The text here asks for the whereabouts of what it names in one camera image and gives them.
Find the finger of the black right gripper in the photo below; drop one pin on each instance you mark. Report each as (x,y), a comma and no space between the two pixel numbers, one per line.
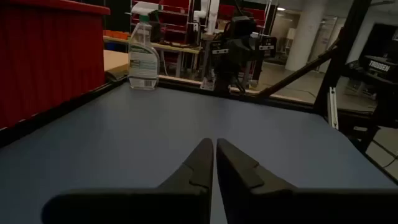
(267,46)
(219,51)

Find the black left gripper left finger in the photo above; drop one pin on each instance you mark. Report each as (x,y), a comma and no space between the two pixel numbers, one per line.
(192,180)

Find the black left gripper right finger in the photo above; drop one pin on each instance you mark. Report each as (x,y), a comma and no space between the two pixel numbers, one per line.
(239,180)

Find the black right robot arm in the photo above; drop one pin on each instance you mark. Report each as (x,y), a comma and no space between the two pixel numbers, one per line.
(231,73)

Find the red plastic laundry basket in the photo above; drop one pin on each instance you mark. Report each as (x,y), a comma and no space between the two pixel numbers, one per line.
(46,62)

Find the white tubular machine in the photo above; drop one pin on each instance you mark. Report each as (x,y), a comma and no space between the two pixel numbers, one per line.
(213,15)

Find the clear plastic spray bottle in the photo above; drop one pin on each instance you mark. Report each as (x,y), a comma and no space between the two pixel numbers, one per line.
(143,62)

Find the blue table mat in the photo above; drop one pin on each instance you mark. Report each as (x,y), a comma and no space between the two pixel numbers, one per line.
(124,140)

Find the orange storage bins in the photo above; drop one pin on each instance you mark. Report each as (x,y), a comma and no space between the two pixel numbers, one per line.
(116,34)

